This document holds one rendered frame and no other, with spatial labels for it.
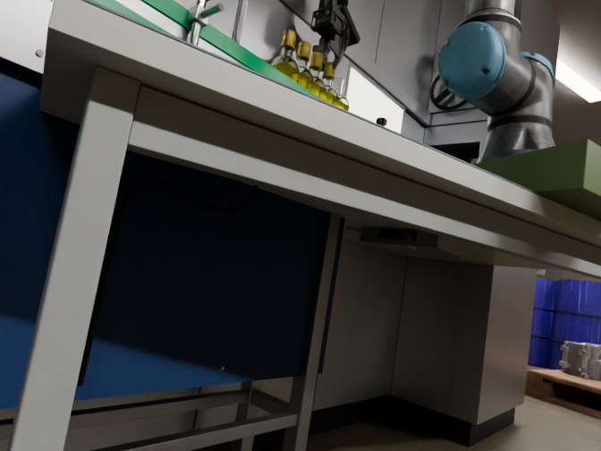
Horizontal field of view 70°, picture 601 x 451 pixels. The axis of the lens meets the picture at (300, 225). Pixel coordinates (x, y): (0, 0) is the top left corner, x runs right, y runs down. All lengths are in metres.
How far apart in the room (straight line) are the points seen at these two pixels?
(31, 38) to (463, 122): 1.76
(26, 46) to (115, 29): 0.26
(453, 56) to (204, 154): 0.54
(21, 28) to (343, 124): 0.41
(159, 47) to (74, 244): 0.19
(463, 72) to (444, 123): 1.29
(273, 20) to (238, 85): 0.92
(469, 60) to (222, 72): 0.51
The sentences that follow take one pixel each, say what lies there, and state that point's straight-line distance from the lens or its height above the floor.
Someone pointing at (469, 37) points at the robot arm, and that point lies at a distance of 0.87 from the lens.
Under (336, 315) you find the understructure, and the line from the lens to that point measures 1.61.
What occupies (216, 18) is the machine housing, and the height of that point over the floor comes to 1.17.
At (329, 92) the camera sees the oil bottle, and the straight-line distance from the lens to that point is 1.25.
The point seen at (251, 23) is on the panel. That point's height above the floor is 1.20.
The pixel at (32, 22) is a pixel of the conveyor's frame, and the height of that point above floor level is 0.81.
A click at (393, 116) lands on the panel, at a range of 1.86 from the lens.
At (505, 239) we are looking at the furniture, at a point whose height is 0.67.
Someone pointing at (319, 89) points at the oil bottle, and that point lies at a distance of 1.22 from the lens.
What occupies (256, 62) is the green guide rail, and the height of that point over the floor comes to 0.95.
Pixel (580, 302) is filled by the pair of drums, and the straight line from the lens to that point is 4.92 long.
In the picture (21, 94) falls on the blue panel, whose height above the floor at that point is 0.73.
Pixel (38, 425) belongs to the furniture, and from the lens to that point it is 0.46.
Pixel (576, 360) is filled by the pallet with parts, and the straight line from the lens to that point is 3.72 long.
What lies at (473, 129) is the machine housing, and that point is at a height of 1.30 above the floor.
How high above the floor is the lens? 0.56
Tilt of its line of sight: 6 degrees up
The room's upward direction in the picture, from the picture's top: 9 degrees clockwise
